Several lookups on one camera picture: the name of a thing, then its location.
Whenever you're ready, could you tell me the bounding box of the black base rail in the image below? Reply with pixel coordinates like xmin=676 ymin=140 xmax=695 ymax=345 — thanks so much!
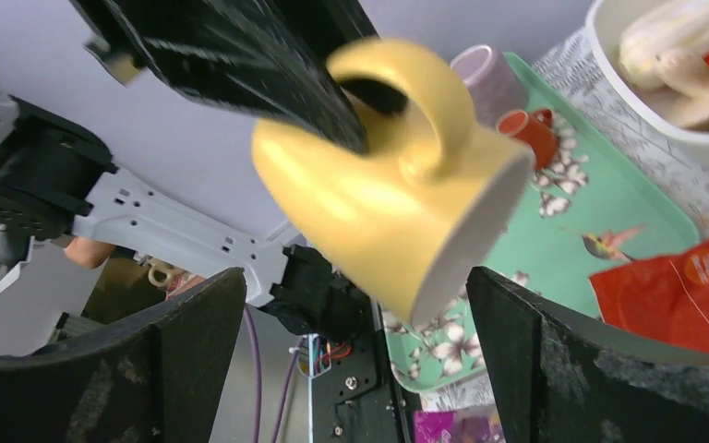
xmin=308 ymin=303 xmax=420 ymax=443

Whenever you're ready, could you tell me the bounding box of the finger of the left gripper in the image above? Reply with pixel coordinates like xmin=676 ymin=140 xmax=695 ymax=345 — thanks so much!
xmin=75 ymin=1 xmax=386 ymax=154

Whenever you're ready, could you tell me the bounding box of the cassava chips bag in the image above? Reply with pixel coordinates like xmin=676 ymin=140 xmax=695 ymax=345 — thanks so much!
xmin=590 ymin=238 xmax=709 ymax=353

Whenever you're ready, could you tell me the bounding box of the floral tablecloth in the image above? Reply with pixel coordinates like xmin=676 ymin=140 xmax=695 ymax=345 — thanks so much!
xmin=418 ymin=27 xmax=709 ymax=417

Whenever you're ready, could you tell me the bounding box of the purple candy bag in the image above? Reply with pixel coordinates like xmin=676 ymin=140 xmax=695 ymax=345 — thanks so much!
xmin=414 ymin=407 xmax=506 ymax=443

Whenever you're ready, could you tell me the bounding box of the yellow mug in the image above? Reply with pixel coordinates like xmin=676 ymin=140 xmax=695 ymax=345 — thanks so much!
xmin=252 ymin=39 xmax=535 ymax=326

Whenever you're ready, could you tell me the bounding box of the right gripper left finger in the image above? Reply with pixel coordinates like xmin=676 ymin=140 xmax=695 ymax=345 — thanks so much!
xmin=0 ymin=268 xmax=246 ymax=442

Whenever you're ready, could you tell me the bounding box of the white vegetable tub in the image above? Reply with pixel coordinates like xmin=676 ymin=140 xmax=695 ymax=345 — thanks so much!
xmin=585 ymin=0 xmax=709 ymax=170

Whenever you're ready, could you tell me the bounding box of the green floral tray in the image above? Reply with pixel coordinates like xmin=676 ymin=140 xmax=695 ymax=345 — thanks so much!
xmin=384 ymin=53 xmax=701 ymax=393

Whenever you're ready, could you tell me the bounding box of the toy mushroom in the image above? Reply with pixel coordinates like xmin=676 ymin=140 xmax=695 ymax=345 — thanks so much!
xmin=655 ymin=49 xmax=709 ymax=131

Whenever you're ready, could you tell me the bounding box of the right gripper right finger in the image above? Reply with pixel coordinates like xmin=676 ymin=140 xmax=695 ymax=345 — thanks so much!
xmin=466 ymin=267 xmax=709 ymax=443

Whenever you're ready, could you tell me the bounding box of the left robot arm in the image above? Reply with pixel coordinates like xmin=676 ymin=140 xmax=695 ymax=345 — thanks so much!
xmin=0 ymin=1 xmax=406 ymax=342

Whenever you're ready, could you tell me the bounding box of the small orange cup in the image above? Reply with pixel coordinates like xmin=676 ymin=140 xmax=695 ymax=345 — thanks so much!
xmin=496 ymin=108 xmax=559 ymax=171

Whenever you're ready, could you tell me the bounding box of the toy napa cabbage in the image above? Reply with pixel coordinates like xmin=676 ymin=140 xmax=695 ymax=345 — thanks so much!
xmin=616 ymin=0 xmax=709 ymax=90

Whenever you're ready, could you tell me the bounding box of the lilac mug black handle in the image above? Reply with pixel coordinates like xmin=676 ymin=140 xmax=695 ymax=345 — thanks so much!
xmin=451 ymin=44 xmax=528 ymax=128

